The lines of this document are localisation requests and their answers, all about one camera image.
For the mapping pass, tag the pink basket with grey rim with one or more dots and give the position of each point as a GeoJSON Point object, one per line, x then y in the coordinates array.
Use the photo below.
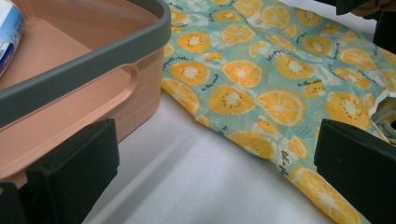
{"type": "Point", "coordinates": [77, 102]}

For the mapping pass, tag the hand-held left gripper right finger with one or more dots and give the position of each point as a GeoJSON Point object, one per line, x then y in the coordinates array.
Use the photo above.
{"type": "Point", "coordinates": [358, 174]}

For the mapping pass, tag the blue and white packet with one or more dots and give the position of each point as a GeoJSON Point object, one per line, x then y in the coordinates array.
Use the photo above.
{"type": "Point", "coordinates": [9, 31]}

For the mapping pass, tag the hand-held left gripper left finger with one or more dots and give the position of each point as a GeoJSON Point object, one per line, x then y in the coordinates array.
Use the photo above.
{"type": "Point", "coordinates": [73, 168]}

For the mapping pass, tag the orange slice print tote bag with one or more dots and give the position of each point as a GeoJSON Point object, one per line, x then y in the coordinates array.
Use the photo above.
{"type": "Point", "coordinates": [249, 77]}

